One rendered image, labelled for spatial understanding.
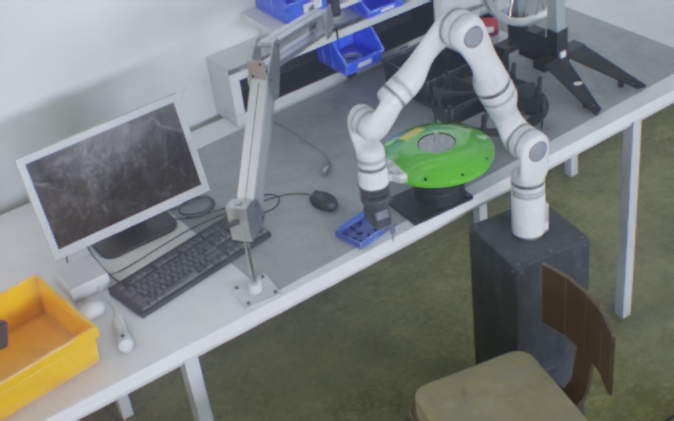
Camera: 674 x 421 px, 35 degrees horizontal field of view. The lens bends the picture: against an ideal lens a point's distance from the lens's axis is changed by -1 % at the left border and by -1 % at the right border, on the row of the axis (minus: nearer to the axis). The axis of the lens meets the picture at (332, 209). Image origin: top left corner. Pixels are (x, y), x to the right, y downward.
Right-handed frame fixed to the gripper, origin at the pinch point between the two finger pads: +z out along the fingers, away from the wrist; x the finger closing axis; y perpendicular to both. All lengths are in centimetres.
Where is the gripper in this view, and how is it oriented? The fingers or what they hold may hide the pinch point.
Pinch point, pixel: (388, 237)
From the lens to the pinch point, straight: 277.9
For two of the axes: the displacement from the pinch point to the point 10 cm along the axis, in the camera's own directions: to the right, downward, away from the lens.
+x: 4.4, 4.7, -7.6
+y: -8.9, 3.4, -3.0
